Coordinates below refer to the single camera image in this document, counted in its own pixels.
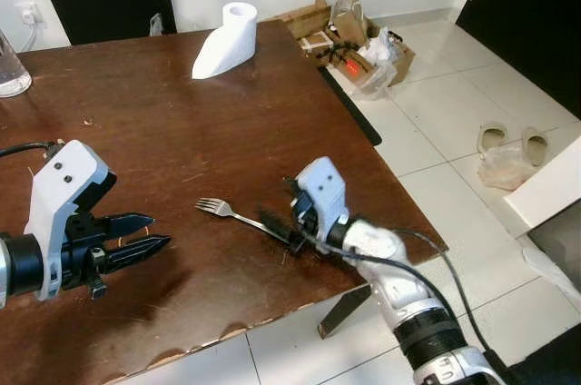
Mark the black flat panel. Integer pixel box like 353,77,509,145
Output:
44,0,179,46

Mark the black door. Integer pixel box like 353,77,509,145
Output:
456,0,581,120

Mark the narrow black floor mat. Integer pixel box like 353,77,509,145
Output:
316,64,383,148

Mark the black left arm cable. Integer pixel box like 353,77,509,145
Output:
0,140,63,161

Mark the black floor rug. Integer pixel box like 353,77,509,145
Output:
486,321,581,385

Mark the dark brown wooden table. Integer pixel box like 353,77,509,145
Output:
0,20,448,385

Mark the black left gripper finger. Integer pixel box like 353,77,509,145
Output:
95,212,156,242
95,235,172,275

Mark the white counter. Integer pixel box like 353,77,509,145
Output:
502,135,581,291

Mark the beige slipper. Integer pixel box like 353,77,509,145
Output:
478,123,510,155
519,127,551,169

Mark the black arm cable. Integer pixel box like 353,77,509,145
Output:
0,140,63,161
295,226,514,385

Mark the white wall socket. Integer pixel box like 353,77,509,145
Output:
15,1,44,28

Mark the white paper towel roll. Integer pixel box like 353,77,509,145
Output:
191,1,261,81

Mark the white plastic bag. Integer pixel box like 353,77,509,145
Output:
357,26,406,101

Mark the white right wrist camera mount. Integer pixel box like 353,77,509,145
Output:
297,157,351,230

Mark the clear glass water bottle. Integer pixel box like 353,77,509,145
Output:
0,29,34,99

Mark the open brown cardboard box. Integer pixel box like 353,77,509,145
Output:
271,0,417,88

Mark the clear plastic floor bag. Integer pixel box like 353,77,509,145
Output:
478,143,538,192

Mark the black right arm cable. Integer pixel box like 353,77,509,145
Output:
295,226,514,385

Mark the silver metal fork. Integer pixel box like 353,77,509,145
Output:
194,197,273,233

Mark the brown paper bag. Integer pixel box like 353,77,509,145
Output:
330,0,370,48

